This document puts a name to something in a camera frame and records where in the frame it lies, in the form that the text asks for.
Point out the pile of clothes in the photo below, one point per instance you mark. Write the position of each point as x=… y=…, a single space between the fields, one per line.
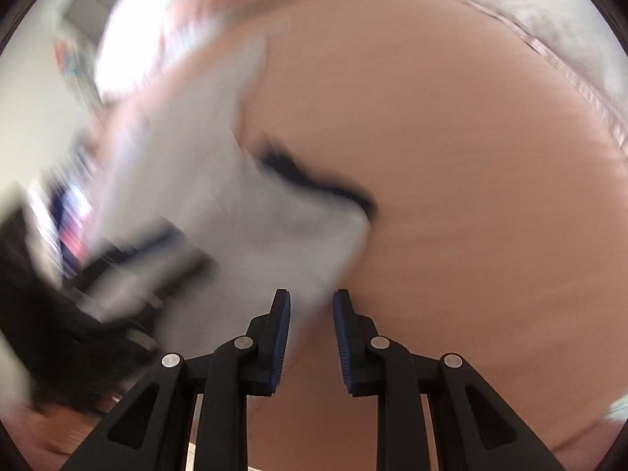
x=73 y=206

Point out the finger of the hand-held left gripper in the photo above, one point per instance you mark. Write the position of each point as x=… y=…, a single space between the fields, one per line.
x=162 y=265

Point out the white shirt with navy trim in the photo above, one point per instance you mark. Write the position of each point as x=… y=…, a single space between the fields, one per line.
x=206 y=181

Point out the bright pink garment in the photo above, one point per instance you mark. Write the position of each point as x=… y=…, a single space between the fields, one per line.
x=76 y=245

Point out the pink quilt with checked lining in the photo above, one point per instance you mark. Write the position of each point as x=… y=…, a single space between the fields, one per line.
x=162 y=19

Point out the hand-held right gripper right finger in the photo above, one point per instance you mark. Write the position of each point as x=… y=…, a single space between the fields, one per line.
x=343 y=343

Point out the pale pink quilted bedspread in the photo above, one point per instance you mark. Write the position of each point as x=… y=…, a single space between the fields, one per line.
x=515 y=5

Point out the white shelf rack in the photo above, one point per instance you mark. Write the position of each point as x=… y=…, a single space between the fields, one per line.
x=76 y=68

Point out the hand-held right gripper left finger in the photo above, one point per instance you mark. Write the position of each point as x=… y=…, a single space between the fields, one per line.
x=279 y=343

